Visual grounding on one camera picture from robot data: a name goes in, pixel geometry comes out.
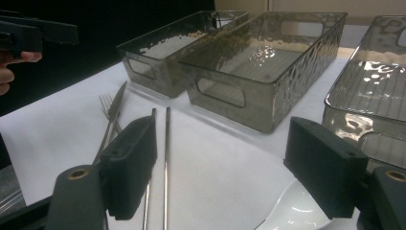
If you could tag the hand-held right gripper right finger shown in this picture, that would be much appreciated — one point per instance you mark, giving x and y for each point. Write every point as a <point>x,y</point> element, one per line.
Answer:
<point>325,169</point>

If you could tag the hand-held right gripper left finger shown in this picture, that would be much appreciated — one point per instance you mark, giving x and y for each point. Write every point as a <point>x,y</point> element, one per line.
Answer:
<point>130,166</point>

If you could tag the steel chopstick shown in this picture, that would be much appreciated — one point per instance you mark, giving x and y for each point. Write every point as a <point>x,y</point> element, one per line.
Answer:
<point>146,204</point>
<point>166,159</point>

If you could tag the white ceramic spoon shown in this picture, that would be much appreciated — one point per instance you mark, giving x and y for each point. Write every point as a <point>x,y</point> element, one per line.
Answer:
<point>293,211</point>

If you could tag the steel table knife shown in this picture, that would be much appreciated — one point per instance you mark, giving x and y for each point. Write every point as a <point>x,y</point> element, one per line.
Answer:
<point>116,102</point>

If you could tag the smoky clear plastic bin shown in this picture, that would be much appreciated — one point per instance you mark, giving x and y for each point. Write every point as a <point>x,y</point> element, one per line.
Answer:
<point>367,89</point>
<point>223,118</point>
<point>153,73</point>

